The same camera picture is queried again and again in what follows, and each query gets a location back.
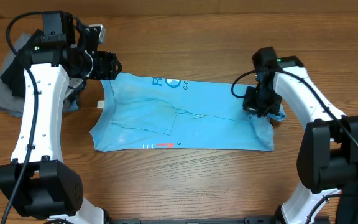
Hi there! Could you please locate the light blue printed t-shirt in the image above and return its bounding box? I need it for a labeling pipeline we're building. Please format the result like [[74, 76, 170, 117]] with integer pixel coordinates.
[[90, 73, 286, 152]]

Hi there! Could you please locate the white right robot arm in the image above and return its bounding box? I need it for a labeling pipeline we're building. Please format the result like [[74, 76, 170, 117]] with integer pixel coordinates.
[[242, 47, 358, 223]]

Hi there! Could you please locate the black table edge rail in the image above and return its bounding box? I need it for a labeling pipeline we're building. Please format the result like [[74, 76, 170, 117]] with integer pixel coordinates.
[[110, 216, 280, 224]]

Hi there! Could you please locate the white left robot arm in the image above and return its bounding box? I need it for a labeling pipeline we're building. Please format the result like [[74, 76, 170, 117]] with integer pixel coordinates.
[[0, 11, 122, 223]]

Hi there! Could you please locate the black folded garment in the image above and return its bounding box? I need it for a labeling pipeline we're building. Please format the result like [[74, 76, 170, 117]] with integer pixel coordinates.
[[0, 29, 43, 98]]

